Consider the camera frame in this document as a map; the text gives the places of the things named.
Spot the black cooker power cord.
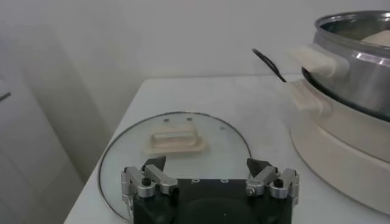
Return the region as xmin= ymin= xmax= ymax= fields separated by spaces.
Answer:
xmin=252 ymin=48 xmax=287 ymax=83

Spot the round glass pot lid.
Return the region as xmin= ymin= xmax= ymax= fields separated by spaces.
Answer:
xmin=97 ymin=111 xmax=253 ymax=223

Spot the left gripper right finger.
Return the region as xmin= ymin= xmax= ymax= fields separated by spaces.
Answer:
xmin=246 ymin=157 xmax=300 ymax=199

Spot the perforated steel steamer basket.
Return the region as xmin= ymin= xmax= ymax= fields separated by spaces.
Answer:
xmin=289 ymin=10 xmax=390 ymax=122

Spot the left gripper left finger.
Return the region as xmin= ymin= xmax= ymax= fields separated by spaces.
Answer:
xmin=121 ymin=155 xmax=179 ymax=198

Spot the cream electric cooker base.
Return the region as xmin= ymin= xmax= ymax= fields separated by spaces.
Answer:
xmin=286 ymin=79 xmax=390 ymax=215

